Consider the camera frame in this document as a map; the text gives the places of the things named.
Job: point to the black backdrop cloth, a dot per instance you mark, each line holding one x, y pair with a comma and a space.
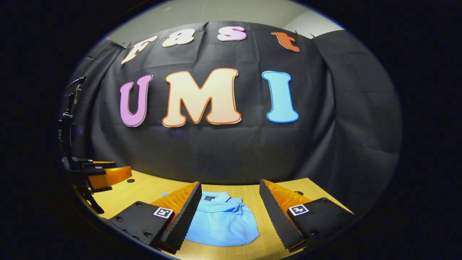
234, 151

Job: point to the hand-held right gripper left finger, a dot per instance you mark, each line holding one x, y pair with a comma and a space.
184, 220

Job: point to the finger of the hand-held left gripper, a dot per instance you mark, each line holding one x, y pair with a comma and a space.
110, 177
90, 164

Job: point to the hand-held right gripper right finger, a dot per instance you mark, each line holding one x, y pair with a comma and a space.
276, 216

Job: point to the light blue T-shirt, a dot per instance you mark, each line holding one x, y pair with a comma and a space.
223, 227

